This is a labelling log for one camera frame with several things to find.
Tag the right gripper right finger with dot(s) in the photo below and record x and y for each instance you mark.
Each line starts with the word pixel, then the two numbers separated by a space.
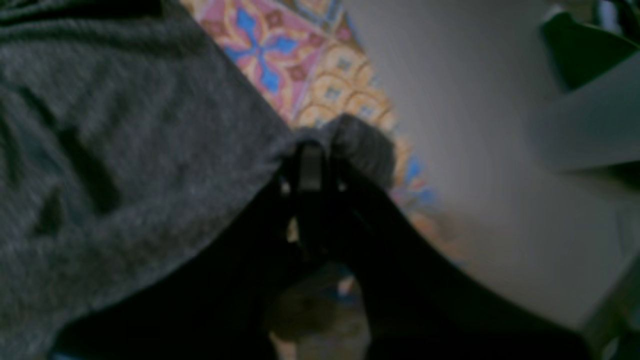
pixel 419 305

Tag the patterned tablecloth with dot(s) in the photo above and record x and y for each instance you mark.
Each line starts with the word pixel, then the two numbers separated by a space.
pixel 307 61

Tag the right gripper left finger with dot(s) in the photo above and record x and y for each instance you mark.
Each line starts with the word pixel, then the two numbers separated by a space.
pixel 213 307

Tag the green black object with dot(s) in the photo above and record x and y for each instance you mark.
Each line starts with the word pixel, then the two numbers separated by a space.
pixel 580 52

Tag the grey t-shirt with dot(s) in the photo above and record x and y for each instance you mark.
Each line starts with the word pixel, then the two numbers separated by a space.
pixel 129 141

